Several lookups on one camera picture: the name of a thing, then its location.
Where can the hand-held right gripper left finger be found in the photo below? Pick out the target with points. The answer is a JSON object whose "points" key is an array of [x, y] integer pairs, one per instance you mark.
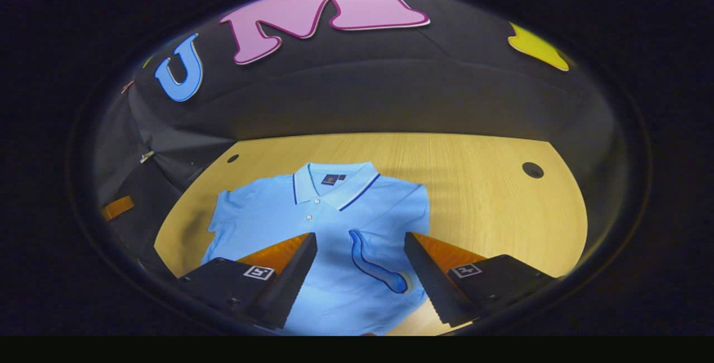
{"points": [[293, 279]]}

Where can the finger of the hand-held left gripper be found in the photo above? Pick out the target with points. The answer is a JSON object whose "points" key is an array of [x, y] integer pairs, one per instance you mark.
{"points": [[118, 208]]}

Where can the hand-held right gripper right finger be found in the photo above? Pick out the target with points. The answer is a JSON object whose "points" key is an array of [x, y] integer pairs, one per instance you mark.
{"points": [[429, 279]]}

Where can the silver backdrop clip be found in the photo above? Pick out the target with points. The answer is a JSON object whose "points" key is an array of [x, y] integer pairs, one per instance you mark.
{"points": [[146, 156]]}

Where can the orange backdrop clip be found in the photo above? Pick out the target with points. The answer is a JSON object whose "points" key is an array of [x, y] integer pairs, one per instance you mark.
{"points": [[127, 86]]}

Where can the light blue T-shirt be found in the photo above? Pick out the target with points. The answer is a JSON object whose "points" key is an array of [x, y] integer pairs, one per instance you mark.
{"points": [[346, 212]]}

